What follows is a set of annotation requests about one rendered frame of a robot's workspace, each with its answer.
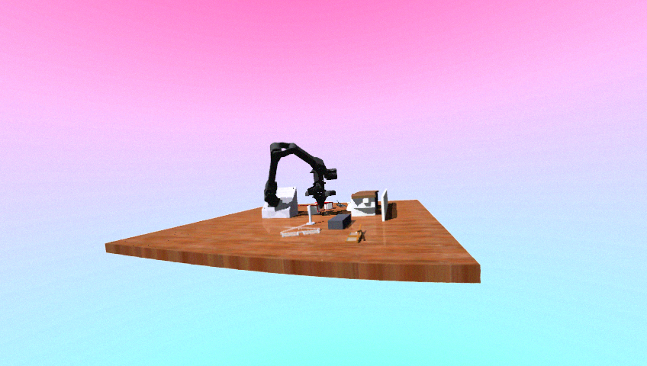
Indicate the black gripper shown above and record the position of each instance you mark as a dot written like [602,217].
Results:
[321,197]

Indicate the red glasses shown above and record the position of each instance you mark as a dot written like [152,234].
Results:
[329,206]

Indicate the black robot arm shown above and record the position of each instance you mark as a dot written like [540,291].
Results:
[318,168]

